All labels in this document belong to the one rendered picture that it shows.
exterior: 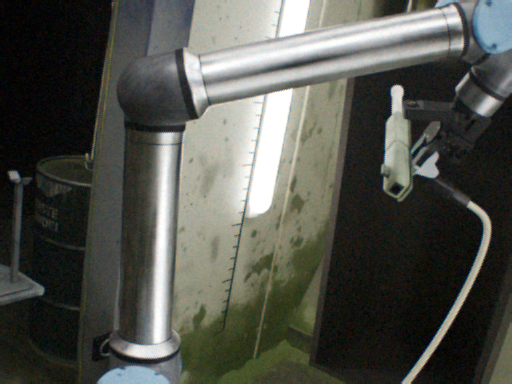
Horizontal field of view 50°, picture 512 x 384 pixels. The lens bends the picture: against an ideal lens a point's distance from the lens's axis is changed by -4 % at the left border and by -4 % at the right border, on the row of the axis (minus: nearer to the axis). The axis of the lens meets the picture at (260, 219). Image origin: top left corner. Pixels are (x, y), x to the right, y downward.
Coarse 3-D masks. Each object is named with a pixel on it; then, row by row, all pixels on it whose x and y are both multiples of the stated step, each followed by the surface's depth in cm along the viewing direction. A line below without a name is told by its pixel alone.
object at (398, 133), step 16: (400, 96) 146; (400, 112) 135; (400, 128) 129; (400, 144) 123; (400, 160) 118; (384, 176) 115; (400, 176) 113; (416, 176) 123; (400, 192) 114; (448, 192) 123
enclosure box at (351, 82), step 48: (384, 96) 192; (432, 96) 187; (384, 144) 203; (480, 144) 183; (336, 192) 180; (384, 192) 210; (432, 192) 198; (480, 192) 188; (336, 240) 196; (384, 240) 216; (432, 240) 204; (480, 240) 194; (336, 288) 210; (384, 288) 223; (432, 288) 211; (480, 288) 199; (336, 336) 228; (384, 336) 230; (432, 336) 217; (480, 336) 205
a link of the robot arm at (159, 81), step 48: (480, 0) 86; (240, 48) 88; (288, 48) 87; (336, 48) 87; (384, 48) 87; (432, 48) 87; (480, 48) 88; (144, 96) 88; (192, 96) 86; (240, 96) 90
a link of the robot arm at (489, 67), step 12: (492, 60) 102; (504, 60) 101; (468, 72) 109; (480, 72) 105; (492, 72) 104; (504, 72) 102; (480, 84) 106; (492, 84) 104; (504, 84) 104; (492, 96) 106; (504, 96) 106
